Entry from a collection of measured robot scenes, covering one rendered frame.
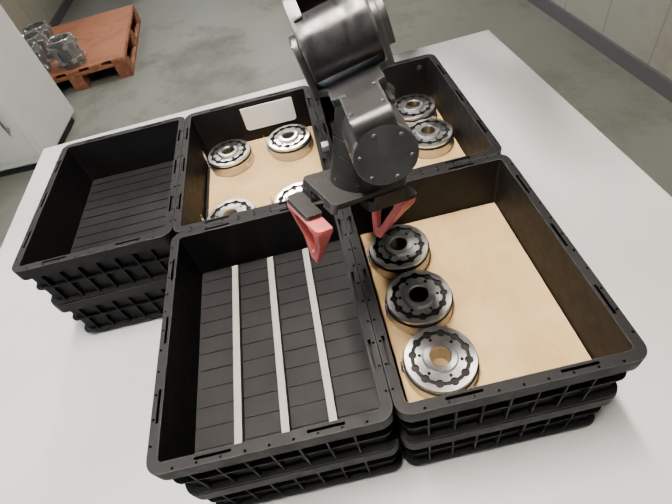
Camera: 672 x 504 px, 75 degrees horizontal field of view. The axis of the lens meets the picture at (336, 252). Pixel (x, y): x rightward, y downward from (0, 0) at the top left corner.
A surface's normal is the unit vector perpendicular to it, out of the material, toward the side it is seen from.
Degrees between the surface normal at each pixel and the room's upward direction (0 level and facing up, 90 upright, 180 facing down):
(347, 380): 0
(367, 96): 11
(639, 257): 0
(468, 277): 0
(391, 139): 83
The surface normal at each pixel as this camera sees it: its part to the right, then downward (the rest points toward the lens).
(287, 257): -0.17, -0.64
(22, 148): 0.13, 0.74
